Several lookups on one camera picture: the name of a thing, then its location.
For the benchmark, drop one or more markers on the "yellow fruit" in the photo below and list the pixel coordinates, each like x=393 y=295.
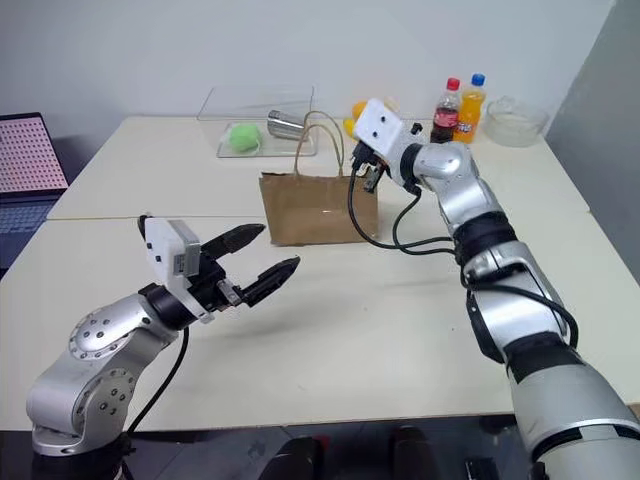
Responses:
x=349 y=125

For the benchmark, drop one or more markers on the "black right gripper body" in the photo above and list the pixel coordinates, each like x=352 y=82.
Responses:
x=364 y=157

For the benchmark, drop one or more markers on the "pale cream item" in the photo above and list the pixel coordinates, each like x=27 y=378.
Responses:
x=391 y=103

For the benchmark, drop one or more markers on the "clear glass bowl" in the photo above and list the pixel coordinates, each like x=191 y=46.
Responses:
x=517 y=122

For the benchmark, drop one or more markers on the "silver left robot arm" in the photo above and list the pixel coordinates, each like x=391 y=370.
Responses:
x=100 y=350

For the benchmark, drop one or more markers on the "green round item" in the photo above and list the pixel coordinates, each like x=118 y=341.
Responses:
x=244 y=137

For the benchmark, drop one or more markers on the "dark rounded shape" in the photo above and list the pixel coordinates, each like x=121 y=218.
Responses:
x=295 y=460

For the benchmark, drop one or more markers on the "silver metal cup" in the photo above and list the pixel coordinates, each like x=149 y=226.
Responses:
x=285 y=125

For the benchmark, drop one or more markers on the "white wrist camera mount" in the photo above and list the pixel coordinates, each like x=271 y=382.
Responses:
x=162 y=250
x=379 y=127

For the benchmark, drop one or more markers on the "orange fruit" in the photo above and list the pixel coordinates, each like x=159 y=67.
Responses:
x=358 y=108

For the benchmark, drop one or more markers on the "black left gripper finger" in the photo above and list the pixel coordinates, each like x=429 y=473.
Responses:
x=235 y=238
x=272 y=279

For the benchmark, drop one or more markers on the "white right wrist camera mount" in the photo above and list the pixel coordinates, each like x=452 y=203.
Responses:
x=379 y=127

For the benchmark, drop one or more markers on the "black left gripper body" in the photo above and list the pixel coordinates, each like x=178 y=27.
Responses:
x=207 y=280

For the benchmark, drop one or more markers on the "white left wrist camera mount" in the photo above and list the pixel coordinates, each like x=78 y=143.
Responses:
x=162 y=250

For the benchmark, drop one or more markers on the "orange soda bottle blue cap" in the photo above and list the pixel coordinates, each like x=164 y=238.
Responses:
x=469 y=117

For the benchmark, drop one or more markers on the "open laptop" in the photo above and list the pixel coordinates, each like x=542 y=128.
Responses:
x=27 y=165

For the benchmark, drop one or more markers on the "brown paper bag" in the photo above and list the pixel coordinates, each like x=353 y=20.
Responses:
x=315 y=210

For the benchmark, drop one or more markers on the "cola bottle red cap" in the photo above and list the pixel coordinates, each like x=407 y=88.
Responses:
x=445 y=117

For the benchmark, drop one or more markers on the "small dark shape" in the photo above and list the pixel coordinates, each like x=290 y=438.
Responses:
x=482 y=469

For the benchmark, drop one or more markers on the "clear plastic box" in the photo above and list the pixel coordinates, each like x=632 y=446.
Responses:
x=250 y=107

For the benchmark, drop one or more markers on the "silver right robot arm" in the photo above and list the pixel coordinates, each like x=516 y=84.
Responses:
x=520 y=320

